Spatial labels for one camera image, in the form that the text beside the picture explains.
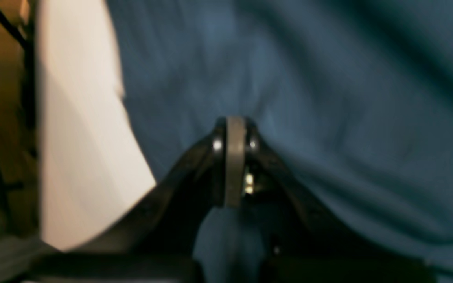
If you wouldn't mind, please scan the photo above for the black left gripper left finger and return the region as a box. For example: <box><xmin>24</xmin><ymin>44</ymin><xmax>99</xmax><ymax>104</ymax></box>
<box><xmin>28</xmin><ymin>117</ymin><xmax>237</xmax><ymax>283</ymax></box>

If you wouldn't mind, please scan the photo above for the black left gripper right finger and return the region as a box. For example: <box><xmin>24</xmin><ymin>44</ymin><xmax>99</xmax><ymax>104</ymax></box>
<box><xmin>235</xmin><ymin>118</ymin><xmax>436</xmax><ymax>283</ymax></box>

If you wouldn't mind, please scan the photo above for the dark blue t-shirt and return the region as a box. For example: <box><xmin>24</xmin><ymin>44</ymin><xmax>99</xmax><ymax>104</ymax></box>
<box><xmin>107</xmin><ymin>0</ymin><xmax>453</xmax><ymax>283</ymax></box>

